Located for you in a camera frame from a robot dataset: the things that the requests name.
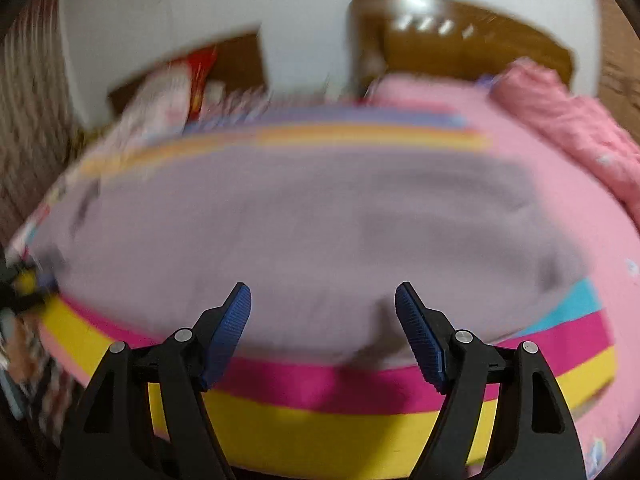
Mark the red and white package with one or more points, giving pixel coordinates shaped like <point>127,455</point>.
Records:
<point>170,90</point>

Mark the pink quilt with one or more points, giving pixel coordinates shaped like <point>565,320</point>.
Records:
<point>565,110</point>

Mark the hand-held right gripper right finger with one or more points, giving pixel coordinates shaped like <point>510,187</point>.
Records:
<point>420,335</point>

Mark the brown wooden cabinet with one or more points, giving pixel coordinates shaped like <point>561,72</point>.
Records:
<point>240,65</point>

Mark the rainbow striped pink bed sheet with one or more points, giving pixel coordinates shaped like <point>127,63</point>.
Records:
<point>565,200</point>

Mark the wooden wardrobe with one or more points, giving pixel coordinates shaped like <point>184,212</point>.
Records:
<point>617,70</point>

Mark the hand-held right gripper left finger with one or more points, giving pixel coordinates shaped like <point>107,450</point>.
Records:
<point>232,325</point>

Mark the wooden headboard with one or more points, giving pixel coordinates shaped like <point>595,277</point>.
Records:
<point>450,50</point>

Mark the pink pillow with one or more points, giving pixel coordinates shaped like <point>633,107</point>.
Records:
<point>425,90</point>

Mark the person's patterned clothing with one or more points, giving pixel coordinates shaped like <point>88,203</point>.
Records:
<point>30,360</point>

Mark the lilac pants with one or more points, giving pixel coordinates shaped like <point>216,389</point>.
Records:
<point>300,240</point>

